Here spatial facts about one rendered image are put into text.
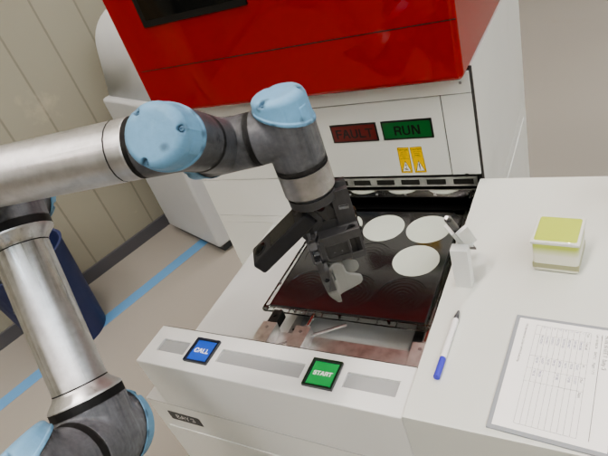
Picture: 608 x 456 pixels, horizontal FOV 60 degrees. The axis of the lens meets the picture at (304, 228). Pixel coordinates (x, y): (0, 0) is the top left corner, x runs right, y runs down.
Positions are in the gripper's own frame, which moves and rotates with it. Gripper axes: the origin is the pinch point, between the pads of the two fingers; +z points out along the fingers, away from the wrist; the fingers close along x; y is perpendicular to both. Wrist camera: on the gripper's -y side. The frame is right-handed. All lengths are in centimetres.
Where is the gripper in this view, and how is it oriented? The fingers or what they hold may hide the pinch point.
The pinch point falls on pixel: (334, 296)
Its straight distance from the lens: 86.8
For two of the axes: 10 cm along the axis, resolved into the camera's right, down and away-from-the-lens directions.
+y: 9.5, -2.9, -0.9
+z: 3.0, 7.9, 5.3
